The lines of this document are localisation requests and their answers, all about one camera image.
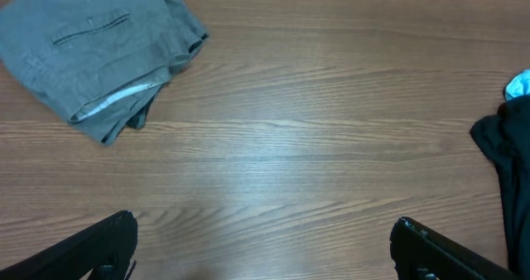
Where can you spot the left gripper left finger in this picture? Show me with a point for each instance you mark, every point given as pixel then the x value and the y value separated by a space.
pixel 102 251

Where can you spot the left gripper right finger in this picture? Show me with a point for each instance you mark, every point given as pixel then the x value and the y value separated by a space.
pixel 421 253

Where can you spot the grey cargo shorts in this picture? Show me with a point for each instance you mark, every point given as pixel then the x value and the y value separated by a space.
pixel 98 64

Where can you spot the black t-shirt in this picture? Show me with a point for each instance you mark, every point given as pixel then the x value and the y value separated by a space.
pixel 504 139

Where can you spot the light blue t-shirt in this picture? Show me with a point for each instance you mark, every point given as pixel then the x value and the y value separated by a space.
pixel 518 86

